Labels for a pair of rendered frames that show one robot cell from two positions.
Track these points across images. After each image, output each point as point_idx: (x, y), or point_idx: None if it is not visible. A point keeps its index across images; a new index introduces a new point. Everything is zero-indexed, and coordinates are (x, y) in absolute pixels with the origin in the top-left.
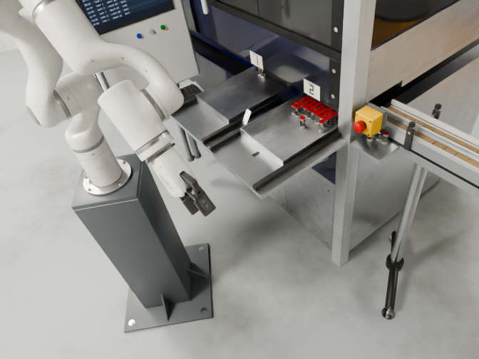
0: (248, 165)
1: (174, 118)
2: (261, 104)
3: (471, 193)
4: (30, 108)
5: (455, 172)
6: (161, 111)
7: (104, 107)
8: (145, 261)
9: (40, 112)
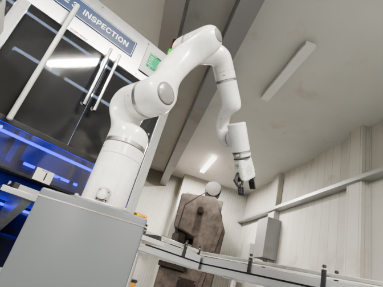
0: None
1: (27, 193)
2: None
3: (168, 258)
4: (172, 87)
5: (162, 248)
6: None
7: (245, 126)
8: None
9: (176, 97)
